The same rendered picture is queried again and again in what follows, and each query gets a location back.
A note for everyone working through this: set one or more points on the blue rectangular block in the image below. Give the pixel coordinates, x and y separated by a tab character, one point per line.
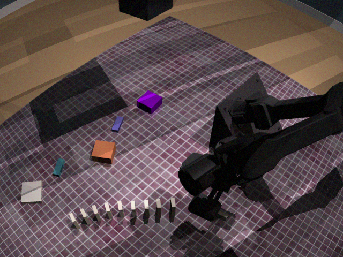
118	122

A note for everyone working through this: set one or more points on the orange block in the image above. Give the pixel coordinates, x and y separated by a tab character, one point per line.
103	152

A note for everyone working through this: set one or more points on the purple block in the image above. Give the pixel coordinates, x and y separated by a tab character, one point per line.
149	102

